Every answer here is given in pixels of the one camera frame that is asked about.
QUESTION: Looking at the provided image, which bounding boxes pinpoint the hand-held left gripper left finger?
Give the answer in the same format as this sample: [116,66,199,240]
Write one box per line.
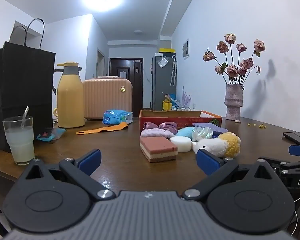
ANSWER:
[17,149,116,201]

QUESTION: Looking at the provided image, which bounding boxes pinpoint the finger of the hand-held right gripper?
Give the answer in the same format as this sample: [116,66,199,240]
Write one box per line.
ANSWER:
[288,144,300,157]
[258,156,294,171]

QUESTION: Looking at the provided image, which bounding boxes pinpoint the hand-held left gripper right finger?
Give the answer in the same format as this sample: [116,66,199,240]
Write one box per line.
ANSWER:
[182,149,282,202]

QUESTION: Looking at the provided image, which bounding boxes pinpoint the white yellow plush toy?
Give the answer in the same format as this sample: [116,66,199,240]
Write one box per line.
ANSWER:
[193,132,241,159]

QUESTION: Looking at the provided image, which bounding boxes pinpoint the iridescent shiny pouch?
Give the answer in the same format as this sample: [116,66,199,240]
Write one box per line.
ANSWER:
[191,126,213,142]

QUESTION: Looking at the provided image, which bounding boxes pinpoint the white round sponge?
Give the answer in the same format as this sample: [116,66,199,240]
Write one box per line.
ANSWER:
[170,136,192,153]

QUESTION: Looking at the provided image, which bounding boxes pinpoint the light blue plush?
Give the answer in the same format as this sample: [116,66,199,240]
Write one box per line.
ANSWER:
[175,126,196,139]

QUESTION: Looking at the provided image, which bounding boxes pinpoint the red cardboard box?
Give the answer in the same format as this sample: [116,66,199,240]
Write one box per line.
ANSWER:
[139,109,223,137]

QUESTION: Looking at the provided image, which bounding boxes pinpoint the pink layered sponge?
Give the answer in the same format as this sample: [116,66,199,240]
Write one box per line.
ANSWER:
[139,136,178,163]

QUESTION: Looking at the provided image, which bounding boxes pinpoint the lilac fluffy headband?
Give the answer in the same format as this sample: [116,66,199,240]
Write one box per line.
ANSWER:
[140,128,175,139]

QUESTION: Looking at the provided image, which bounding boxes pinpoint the black phone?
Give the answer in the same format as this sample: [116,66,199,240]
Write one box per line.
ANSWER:
[282,131,300,145]

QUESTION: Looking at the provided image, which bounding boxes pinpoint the small blue packet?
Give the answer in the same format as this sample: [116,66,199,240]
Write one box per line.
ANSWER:
[36,127,67,143]

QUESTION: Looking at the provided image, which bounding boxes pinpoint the blue tissue packet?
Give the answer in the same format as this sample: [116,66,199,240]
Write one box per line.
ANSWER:
[102,109,133,126]

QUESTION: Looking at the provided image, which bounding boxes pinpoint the yellow thermos jug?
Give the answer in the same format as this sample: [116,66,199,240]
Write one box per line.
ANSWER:
[52,61,86,129]

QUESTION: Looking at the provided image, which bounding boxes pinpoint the pink textured vase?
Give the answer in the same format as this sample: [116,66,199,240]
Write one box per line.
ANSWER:
[225,83,244,121]

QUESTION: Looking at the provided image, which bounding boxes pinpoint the pink ribbed suitcase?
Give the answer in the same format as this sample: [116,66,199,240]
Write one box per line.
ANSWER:
[82,76,133,121]

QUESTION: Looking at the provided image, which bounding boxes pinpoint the purple feather decoration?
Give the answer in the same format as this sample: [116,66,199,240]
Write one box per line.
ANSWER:
[181,87,193,108]

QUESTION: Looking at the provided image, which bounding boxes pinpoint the glass of cloudy drink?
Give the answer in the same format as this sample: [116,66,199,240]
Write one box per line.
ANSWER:
[2,116,36,166]

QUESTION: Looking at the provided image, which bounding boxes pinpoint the clear drinking straw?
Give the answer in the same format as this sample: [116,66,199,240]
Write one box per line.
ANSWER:
[20,106,30,128]

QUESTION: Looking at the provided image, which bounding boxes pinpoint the dark wooden door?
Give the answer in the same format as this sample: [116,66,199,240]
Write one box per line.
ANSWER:
[109,57,144,111]

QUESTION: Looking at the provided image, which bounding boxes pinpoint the grey refrigerator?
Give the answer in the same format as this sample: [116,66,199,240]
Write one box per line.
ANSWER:
[151,55,177,105]

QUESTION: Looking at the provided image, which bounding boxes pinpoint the black paper bag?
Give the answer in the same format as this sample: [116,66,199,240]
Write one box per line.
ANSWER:
[0,18,56,153]

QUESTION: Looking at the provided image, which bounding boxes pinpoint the dried pink roses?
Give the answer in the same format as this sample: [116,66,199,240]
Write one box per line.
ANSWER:
[203,33,266,85]

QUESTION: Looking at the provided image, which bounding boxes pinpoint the white side door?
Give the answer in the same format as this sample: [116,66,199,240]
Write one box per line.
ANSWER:
[97,48,105,78]

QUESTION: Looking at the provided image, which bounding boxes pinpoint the hanging umbrella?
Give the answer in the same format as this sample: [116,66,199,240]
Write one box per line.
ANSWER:
[170,55,177,87]

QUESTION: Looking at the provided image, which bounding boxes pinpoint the yellow box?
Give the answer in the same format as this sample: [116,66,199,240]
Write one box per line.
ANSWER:
[159,48,175,57]

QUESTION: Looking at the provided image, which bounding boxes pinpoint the orange strap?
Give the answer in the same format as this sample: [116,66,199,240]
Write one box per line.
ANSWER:
[75,122,129,135]

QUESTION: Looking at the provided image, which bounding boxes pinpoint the white wall panel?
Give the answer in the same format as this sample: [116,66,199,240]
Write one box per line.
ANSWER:
[182,39,190,60]

